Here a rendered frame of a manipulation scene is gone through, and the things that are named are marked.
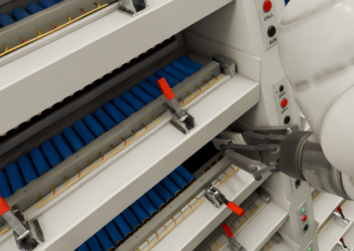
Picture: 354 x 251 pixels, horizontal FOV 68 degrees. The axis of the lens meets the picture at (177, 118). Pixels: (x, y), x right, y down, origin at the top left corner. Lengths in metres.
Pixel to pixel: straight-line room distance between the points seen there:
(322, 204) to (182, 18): 0.79
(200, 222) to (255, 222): 0.23
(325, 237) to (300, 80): 0.98
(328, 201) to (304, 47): 0.84
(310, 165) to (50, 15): 0.38
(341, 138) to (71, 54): 0.27
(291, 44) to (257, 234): 0.58
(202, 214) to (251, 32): 0.35
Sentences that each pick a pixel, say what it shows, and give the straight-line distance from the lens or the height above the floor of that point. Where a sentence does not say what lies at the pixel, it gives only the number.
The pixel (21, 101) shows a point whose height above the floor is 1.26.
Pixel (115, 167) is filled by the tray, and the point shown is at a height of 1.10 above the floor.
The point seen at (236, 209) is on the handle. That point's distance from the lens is 0.50.
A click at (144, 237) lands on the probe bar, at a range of 0.54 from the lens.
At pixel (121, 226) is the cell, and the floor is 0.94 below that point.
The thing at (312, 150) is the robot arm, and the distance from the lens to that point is 0.39.
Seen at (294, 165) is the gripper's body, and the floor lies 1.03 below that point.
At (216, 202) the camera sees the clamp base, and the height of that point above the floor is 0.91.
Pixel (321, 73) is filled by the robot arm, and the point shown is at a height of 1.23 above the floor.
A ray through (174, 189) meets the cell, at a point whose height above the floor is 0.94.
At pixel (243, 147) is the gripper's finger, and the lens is 0.50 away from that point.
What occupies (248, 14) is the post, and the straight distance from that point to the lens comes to 0.46.
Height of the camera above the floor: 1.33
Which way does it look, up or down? 30 degrees down
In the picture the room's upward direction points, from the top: 24 degrees counter-clockwise
